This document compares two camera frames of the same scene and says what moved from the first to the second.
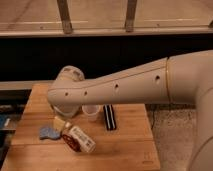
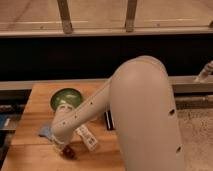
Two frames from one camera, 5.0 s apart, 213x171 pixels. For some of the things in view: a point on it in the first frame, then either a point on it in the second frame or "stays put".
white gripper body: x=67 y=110 → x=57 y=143
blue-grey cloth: x=50 y=132 stays put
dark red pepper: x=72 y=142 → x=69 y=153
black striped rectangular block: x=109 y=117 stays put
